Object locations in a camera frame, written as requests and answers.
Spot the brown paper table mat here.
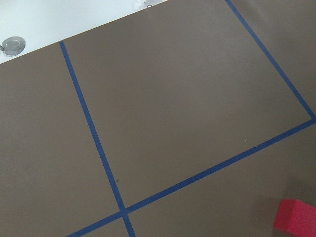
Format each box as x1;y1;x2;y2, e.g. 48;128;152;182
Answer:
0;0;316;237

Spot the red cube block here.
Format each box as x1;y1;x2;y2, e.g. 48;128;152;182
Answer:
273;199;316;237

